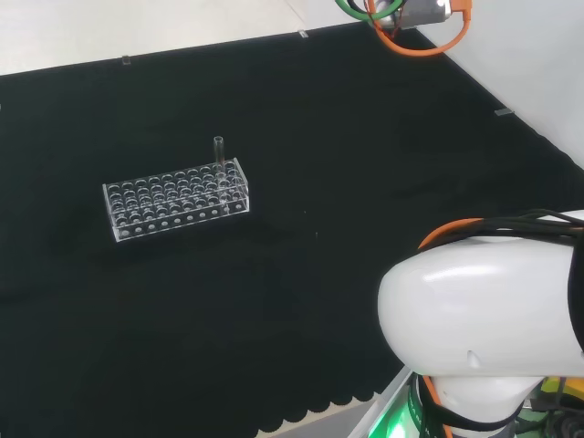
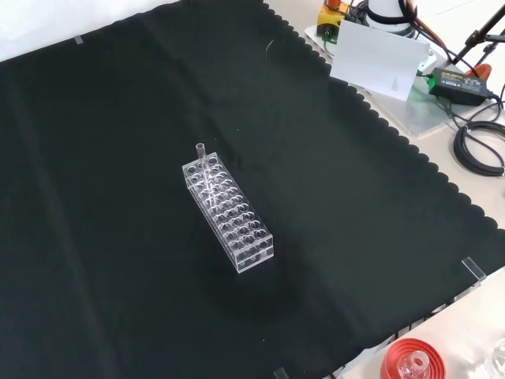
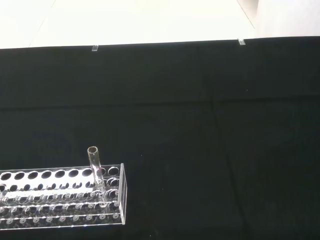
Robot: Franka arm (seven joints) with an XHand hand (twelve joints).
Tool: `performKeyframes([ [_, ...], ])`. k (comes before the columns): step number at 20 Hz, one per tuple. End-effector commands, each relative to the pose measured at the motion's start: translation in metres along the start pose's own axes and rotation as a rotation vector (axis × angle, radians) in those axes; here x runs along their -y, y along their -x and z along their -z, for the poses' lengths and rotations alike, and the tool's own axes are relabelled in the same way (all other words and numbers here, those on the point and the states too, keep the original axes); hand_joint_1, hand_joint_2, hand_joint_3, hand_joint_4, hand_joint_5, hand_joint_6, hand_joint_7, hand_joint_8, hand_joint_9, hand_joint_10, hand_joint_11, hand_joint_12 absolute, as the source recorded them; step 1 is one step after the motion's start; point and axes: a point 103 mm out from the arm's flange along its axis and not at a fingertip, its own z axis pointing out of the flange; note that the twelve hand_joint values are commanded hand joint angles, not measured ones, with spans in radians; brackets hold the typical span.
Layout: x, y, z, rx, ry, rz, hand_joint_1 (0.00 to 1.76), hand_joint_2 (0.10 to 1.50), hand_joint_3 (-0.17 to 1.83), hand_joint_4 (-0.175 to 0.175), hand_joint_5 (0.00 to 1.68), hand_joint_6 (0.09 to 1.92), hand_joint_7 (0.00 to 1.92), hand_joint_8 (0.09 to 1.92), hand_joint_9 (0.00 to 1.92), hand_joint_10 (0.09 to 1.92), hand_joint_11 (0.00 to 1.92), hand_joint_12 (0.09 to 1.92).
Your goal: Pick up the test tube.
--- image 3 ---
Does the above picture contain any clear acrylic test tube rack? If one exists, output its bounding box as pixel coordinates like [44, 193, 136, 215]
[0, 162, 129, 229]

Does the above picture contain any black bench cloth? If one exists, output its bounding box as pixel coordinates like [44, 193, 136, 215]
[0, 36, 320, 240]

